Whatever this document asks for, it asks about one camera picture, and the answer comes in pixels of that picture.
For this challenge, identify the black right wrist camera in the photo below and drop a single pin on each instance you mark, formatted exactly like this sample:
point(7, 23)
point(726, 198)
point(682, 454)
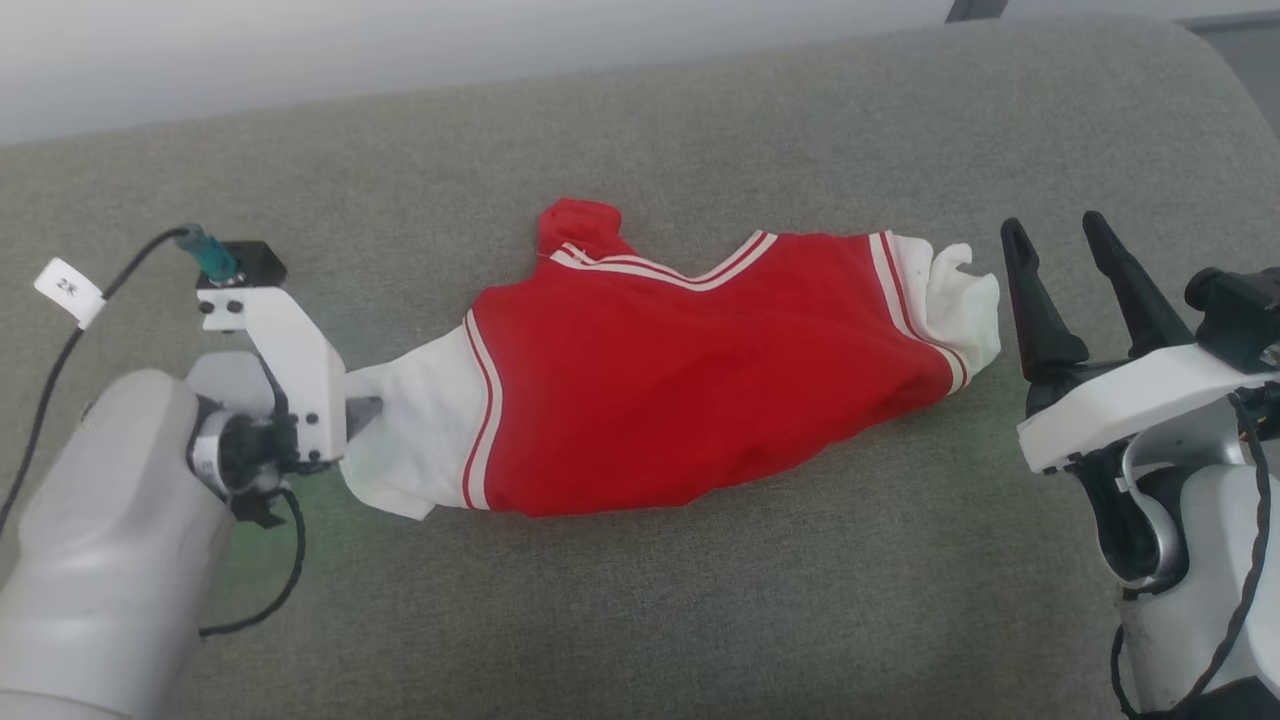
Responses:
point(1235, 315)

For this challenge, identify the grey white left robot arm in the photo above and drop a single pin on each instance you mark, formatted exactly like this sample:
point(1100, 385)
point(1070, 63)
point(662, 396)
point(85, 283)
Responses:
point(100, 560)

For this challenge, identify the teal left camera plug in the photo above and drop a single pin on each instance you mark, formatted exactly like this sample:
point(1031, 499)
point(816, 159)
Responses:
point(212, 255)

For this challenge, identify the grey fabric sofa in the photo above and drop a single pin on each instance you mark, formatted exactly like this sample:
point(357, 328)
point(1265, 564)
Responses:
point(640, 600)

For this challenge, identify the grey slanted metal bar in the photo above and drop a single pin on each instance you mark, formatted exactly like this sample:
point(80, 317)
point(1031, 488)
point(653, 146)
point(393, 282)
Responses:
point(975, 9)

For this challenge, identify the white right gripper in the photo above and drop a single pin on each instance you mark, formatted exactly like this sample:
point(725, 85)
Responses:
point(1120, 405)

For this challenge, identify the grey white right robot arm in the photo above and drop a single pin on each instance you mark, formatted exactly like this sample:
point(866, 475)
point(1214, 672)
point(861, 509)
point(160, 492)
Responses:
point(1210, 580)

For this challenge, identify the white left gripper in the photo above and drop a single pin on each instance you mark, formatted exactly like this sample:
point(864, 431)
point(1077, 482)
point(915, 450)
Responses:
point(300, 380)

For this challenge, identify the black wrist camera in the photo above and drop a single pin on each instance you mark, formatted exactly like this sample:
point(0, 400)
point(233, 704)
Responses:
point(255, 262)
point(1235, 315)

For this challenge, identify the red and white shirt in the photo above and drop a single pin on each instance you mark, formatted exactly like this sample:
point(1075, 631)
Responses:
point(690, 390)

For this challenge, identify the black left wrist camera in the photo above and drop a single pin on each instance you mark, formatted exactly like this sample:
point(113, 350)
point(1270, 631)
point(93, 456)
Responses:
point(255, 262)

